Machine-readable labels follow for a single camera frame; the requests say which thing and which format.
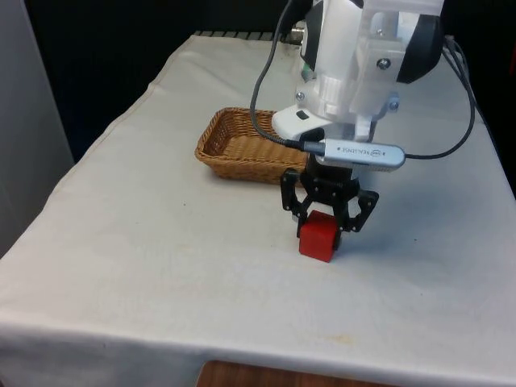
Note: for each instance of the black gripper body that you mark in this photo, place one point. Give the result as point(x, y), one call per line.
point(330, 177)

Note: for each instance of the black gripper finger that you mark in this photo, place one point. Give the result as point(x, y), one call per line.
point(359, 209)
point(289, 193)

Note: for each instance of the red cube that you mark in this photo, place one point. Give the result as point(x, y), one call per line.
point(316, 240)

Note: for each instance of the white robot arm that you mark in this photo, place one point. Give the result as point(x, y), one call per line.
point(342, 60)

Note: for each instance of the brown wicker basket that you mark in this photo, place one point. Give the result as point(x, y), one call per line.
point(242, 155)

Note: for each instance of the pale grey locker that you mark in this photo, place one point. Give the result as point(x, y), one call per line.
point(28, 121)

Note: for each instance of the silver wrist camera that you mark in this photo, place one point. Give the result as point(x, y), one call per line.
point(359, 152)

